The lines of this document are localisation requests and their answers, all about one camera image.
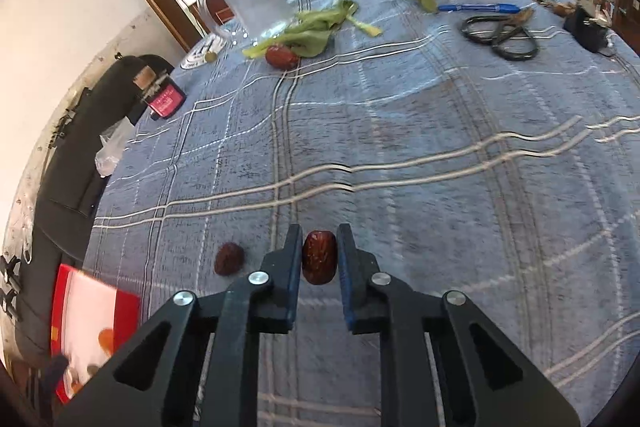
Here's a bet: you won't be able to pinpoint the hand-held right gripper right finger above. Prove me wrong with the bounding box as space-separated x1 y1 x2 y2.
336 223 581 427

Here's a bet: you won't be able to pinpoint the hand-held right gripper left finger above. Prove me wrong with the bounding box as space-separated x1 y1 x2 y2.
52 223 304 427

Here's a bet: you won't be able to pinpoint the red date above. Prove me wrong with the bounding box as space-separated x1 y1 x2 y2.
264 45 299 70
214 242 246 278
301 230 337 286

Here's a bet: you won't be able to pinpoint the red box with white inside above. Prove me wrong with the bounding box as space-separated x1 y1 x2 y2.
50 263 142 406

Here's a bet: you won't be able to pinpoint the blue plaid tablecloth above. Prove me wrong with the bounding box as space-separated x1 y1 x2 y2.
82 0 640 427

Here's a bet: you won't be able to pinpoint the red label bottle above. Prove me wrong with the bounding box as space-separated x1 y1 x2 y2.
136 66 187 122

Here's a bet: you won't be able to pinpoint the clear plastic bag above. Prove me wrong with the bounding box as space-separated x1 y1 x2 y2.
94 122 134 178

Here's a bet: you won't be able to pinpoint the black sofa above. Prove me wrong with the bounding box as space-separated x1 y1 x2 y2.
10 54 177 410

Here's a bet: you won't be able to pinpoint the white plate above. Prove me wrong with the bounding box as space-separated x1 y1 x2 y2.
179 34 227 70

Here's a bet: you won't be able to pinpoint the black scissors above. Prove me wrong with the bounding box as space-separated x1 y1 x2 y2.
460 9 541 62

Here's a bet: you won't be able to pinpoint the blue pen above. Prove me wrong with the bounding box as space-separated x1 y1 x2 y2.
438 3 522 14

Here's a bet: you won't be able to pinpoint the black pouch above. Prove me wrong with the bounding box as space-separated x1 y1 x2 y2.
563 6 609 54

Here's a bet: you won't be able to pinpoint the bunch of keys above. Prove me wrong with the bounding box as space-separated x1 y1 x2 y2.
531 0 584 16

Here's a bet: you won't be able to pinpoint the wooden chair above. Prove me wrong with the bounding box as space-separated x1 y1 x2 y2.
594 0 640 54

